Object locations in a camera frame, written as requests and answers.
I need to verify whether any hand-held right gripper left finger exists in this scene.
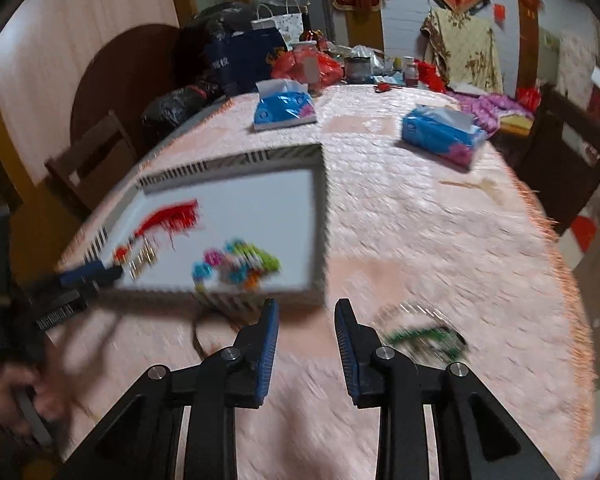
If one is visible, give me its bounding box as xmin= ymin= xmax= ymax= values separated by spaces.
xmin=55 ymin=298 xmax=281 ymax=480

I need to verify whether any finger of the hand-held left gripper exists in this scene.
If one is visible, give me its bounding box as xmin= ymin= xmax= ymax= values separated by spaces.
xmin=57 ymin=260 xmax=123 ymax=288
xmin=36 ymin=285 xmax=103 ymax=332

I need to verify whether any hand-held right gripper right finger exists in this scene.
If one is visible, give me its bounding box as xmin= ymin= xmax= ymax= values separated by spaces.
xmin=334 ymin=298 xmax=561 ymax=480

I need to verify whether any brown hair tie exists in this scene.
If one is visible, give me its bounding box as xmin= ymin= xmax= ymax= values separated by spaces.
xmin=191 ymin=305 xmax=221 ymax=358

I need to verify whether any red tassel knot ornament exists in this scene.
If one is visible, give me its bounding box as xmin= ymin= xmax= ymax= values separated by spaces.
xmin=114 ymin=200 xmax=201 ymax=278

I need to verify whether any striped cardboard box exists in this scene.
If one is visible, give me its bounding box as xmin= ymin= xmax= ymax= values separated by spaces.
xmin=55 ymin=143 xmax=328 ymax=311

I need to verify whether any person's left hand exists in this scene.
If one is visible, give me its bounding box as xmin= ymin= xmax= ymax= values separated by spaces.
xmin=0 ymin=357 xmax=73 ymax=423

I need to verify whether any brown wooden chair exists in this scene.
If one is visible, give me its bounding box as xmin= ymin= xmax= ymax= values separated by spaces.
xmin=45 ymin=110 xmax=138 ymax=216

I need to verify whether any small black plastic bag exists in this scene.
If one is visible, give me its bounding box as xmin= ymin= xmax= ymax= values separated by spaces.
xmin=141 ymin=85 xmax=226 ymax=136

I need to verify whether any round wooden table top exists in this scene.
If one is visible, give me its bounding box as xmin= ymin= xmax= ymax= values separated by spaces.
xmin=70 ymin=24 xmax=183 ymax=146

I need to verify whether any blue tissue pack pink print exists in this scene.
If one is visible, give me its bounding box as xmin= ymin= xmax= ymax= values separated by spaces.
xmin=252 ymin=79 xmax=318 ymax=133

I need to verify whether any navy paper bag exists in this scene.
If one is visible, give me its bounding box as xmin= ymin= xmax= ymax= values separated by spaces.
xmin=204 ymin=27 xmax=288 ymax=98

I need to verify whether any purple cloth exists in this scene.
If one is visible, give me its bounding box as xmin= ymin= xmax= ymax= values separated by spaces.
xmin=452 ymin=91 xmax=536 ymax=133

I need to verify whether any dark wooden chair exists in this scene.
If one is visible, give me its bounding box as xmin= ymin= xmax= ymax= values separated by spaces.
xmin=510 ymin=82 xmax=600 ymax=233

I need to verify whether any large black plastic bag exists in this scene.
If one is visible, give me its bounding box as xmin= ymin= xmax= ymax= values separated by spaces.
xmin=180 ymin=1 xmax=261 ymax=91

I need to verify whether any metal tin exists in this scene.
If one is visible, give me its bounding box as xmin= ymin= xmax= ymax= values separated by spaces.
xmin=344 ymin=56 xmax=376 ymax=83

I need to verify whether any red plastic bag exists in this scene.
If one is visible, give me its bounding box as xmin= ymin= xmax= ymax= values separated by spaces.
xmin=270 ymin=40 xmax=345 ymax=93

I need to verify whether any red gift bag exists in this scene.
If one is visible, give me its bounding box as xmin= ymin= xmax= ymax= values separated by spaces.
xmin=415 ymin=60 xmax=448 ymax=92

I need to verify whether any white paper gift bag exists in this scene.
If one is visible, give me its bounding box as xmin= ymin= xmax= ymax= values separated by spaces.
xmin=251 ymin=0 xmax=306 ymax=43

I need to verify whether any floral hanging cloth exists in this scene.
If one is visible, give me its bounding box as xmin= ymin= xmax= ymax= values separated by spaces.
xmin=420 ymin=7 xmax=505 ymax=95

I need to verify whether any grey refrigerator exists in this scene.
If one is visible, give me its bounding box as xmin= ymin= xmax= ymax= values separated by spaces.
xmin=312 ymin=0 xmax=336 ymax=43

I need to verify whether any small pale keychain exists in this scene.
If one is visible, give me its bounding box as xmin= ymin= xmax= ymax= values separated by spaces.
xmin=439 ymin=177 xmax=506 ymax=203

